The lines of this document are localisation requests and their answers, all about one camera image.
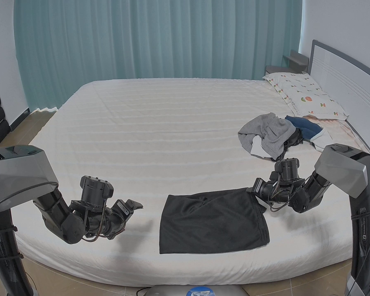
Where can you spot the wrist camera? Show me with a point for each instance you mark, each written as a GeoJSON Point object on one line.
{"type": "Point", "coordinates": [273, 176]}
{"type": "Point", "coordinates": [108, 190]}

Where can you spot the black T-shirt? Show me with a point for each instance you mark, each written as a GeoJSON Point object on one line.
{"type": "Point", "coordinates": [212, 220]}

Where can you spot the white printed pillow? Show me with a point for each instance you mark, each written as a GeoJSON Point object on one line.
{"type": "Point", "coordinates": [308, 96]}

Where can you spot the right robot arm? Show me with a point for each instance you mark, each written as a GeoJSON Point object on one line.
{"type": "Point", "coordinates": [342, 171]}

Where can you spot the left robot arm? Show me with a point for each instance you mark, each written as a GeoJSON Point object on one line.
{"type": "Point", "coordinates": [18, 171]}

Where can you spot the blue-green curtain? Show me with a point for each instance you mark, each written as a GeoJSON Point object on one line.
{"type": "Point", "coordinates": [219, 26]}
{"type": "Point", "coordinates": [74, 42]}

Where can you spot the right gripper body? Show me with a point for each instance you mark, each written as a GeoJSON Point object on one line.
{"type": "Point", "coordinates": [266, 191]}

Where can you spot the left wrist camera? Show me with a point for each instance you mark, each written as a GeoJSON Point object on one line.
{"type": "Point", "coordinates": [108, 190]}

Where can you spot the grey bedside table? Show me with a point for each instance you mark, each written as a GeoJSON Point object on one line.
{"type": "Point", "coordinates": [293, 60]}

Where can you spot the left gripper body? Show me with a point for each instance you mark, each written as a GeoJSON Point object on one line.
{"type": "Point", "coordinates": [108, 223]}

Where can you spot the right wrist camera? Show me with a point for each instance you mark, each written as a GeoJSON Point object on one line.
{"type": "Point", "coordinates": [273, 176]}

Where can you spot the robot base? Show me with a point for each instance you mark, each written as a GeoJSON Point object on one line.
{"type": "Point", "coordinates": [172, 291]}

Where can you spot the pile of clothes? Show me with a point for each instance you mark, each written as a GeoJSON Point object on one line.
{"type": "Point", "coordinates": [271, 134]}

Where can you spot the bed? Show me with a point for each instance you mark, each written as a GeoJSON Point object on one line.
{"type": "Point", "coordinates": [157, 128]}

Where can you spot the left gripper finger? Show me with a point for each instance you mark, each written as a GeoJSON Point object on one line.
{"type": "Point", "coordinates": [136, 206]}

